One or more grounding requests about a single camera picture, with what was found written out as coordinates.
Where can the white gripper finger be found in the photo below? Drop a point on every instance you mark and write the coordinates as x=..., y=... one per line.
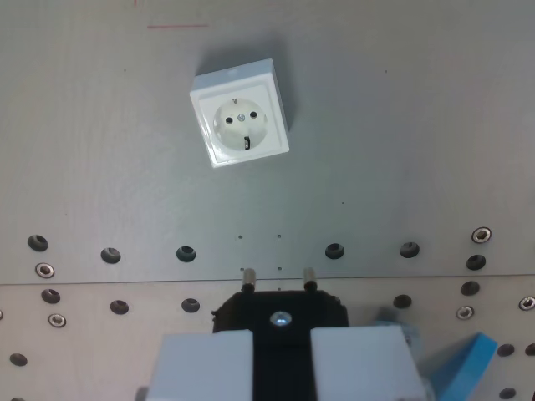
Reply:
x=205, y=367
x=361, y=365

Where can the black power plug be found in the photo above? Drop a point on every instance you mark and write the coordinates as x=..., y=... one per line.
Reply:
x=282, y=355

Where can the silver hex socket screw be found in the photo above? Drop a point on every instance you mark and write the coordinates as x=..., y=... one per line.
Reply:
x=56, y=320
x=527, y=303
x=481, y=235
x=465, y=312
x=44, y=270

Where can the blue foam block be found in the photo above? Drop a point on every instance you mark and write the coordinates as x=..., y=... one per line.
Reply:
x=462, y=369

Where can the white wall socket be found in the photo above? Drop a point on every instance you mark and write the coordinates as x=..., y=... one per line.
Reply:
x=240, y=121

